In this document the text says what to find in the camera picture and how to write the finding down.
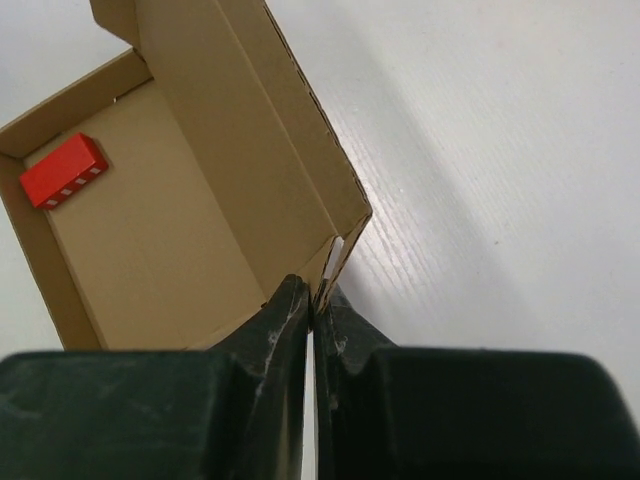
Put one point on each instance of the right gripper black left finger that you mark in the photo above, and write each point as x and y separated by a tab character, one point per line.
232	411

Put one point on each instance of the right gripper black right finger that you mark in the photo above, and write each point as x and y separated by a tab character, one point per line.
386	411

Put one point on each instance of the cardboard box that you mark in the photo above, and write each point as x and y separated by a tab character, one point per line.
225	176

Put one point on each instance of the small red plastic block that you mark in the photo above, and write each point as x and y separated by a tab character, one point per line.
63	172

